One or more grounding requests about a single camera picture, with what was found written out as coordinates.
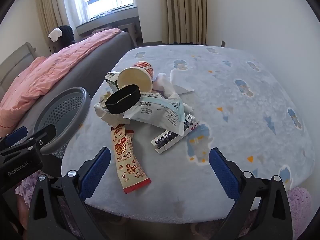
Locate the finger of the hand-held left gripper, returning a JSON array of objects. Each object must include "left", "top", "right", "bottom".
[
  {"left": 0, "top": 126, "right": 28, "bottom": 150},
  {"left": 24, "top": 124, "right": 57, "bottom": 153}
]

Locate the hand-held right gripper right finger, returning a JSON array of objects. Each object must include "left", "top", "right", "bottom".
[{"left": 209, "top": 147, "right": 293, "bottom": 240}]

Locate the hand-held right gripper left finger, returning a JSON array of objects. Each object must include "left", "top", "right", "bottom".
[{"left": 26, "top": 147, "right": 112, "bottom": 240}]

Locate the grey perforated waste basket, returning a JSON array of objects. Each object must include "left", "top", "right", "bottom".
[{"left": 34, "top": 87, "right": 91, "bottom": 160}]

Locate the red and cream snack wrapper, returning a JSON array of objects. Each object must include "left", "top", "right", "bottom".
[{"left": 111, "top": 126, "right": 152, "bottom": 194}]

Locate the white paper wrapper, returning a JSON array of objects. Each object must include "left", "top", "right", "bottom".
[{"left": 94, "top": 94, "right": 125, "bottom": 127}]

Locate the blue and white card box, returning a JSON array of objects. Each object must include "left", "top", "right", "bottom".
[{"left": 151, "top": 114, "right": 199, "bottom": 155}]

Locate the black elastic band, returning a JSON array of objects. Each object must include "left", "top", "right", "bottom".
[{"left": 105, "top": 85, "right": 140, "bottom": 114}]

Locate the green and white small box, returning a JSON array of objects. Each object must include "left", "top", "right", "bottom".
[{"left": 104, "top": 72, "right": 120, "bottom": 93}]

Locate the white face mask packet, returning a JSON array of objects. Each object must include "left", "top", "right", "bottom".
[{"left": 123, "top": 92, "right": 186, "bottom": 137}]

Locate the white tissue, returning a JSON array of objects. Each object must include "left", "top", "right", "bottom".
[
  {"left": 152, "top": 73, "right": 194, "bottom": 112},
  {"left": 170, "top": 69, "right": 195, "bottom": 94}
]

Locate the red patterned paper cup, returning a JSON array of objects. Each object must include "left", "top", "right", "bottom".
[{"left": 117, "top": 61, "right": 154, "bottom": 93}]

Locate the person's left hand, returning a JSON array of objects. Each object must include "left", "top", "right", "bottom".
[{"left": 15, "top": 197, "right": 28, "bottom": 230}]

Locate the light blue printed blanket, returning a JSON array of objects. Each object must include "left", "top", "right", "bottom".
[{"left": 61, "top": 44, "right": 316, "bottom": 224}]

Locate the pink quilt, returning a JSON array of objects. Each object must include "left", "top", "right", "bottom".
[{"left": 0, "top": 27, "right": 122, "bottom": 132}]

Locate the grey headboard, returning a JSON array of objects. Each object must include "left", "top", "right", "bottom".
[{"left": 0, "top": 42, "right": 38, "bottom": 90}]

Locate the purple fluffy rug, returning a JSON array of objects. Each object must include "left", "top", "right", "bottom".
[{"left": 15, "top": 170, "right": 313, "bottom": 220}]

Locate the grey bed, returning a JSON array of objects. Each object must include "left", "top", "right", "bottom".
[{"left": 0, "top": 31, "right": 135, "bottom": 140}]

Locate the chair with black clothing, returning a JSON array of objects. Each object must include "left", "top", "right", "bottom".
[{"left": 49, "top": 25, "right": 75, "bottom": 54}]

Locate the white cloth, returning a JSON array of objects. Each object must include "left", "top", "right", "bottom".
[{"left": 48, "top": 27, "right": 63, "bottom": 42}]

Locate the beige curtain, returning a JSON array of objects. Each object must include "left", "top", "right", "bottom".
[
  {"left": 35, "top": 0, "right": 75, "bottom": 40},
  {"left": 161, "top": 0, "right": 208, "bottom": 45}
]

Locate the grey window sill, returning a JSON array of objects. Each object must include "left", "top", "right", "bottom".
[{"left": 75, "top": 6, "right": 140, "bottom": 34}]

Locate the white sheer curtain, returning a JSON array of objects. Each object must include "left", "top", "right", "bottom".
[{"left": 66, "top": 0, "right": 94, "bottom": 25}]

